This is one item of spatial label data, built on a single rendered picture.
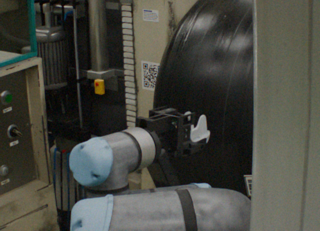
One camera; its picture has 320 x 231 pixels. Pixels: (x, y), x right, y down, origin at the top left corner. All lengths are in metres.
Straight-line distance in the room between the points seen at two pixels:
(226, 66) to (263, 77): 1.15
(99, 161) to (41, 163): 0.82
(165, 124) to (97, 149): 0.18
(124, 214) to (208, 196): 0.10
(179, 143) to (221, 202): 0.50
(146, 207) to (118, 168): 0.38
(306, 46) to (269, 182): 0.05
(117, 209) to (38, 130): 1.13
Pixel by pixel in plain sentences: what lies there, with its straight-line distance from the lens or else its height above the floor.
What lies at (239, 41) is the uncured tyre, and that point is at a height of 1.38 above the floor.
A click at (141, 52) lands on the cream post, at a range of 1.72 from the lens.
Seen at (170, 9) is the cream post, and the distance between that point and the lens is 1.63.
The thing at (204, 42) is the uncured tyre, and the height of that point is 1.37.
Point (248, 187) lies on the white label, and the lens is 1.41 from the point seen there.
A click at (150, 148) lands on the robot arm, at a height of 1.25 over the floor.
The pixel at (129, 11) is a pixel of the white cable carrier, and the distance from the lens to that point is 1.74.
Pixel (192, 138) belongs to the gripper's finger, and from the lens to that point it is 1.30.
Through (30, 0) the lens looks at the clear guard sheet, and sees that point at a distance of 1.77.
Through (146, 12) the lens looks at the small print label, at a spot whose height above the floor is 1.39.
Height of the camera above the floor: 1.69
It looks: 19 degrees down
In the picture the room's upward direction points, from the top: 2 degrees counter-clockwise
